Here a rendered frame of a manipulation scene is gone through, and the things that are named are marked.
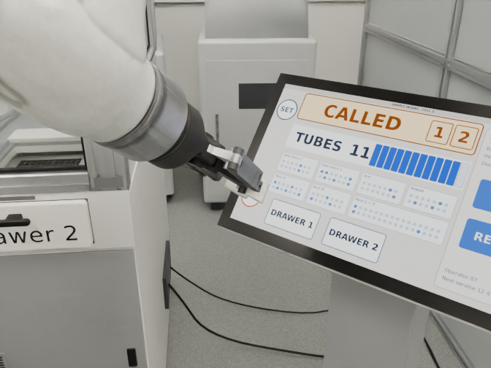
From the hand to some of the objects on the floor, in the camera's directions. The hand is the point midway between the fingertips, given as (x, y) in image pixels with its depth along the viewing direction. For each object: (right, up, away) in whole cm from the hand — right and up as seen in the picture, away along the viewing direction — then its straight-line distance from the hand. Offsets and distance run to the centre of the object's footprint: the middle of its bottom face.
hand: (245, 184), depth 66 cm
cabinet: (-80, -68, +116) cm, 156 cm away
